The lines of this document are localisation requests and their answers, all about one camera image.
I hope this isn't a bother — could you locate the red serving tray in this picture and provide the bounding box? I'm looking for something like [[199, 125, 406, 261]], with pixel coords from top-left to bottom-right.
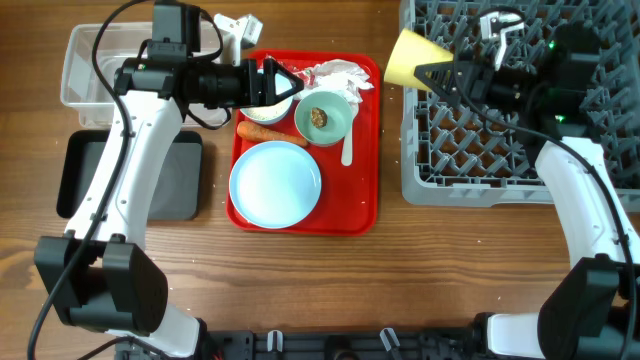
[[249, 49, 380, 236]]

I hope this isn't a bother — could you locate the light blue plate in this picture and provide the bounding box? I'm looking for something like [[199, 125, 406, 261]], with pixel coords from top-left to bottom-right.
[[229, 141, 322, 229]]

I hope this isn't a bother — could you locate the white plastic spoon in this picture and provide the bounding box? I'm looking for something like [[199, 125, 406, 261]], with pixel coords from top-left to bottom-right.
[[341, 103, 359, 167]]

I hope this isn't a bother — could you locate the grey dishwasher rack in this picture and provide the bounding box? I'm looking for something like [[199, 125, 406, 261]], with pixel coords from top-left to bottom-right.
[[401, 0, 639, 213]]

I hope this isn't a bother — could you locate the light blue rice bowl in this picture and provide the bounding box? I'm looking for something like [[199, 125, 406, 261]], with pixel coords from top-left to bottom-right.
[[240, 79, 293, 125]]

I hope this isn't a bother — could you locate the yellow cup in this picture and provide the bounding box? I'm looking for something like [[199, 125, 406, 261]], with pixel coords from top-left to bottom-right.
[[384, 28, 453, 91]]

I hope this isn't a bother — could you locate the green bowl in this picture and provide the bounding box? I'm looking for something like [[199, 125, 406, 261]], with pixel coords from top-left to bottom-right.
[[294, 91, 354, 147]]

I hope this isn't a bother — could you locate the white napkin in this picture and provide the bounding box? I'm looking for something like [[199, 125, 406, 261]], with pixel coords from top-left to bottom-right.
[[294, 59, 375, 104]]

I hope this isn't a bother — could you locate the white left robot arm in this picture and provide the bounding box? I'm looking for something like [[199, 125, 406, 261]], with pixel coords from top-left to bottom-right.
[[34, 58, 287, 359]]

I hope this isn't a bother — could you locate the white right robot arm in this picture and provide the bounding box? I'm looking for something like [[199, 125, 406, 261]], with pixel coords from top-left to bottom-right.
[[409, 51, 639, 359]]

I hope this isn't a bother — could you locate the red snack wrapper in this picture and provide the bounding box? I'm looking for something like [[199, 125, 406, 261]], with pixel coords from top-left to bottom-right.
[[279, 59, 315, 88]]

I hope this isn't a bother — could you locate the clear plastic bin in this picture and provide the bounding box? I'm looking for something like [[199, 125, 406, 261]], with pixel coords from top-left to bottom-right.
[[60, 22, 241, 129]]

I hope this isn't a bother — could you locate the brown mushroom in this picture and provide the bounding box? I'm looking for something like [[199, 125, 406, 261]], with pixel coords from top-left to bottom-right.
[[311, 107, 328, 129]]

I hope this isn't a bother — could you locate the orange carrot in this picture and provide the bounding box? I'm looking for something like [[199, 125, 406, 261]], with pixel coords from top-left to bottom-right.
[[236, 121, 308, 147]]

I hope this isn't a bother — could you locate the black plastic tray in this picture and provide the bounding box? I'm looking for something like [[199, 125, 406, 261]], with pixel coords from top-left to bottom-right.
[[56, 130, 203, 221]]

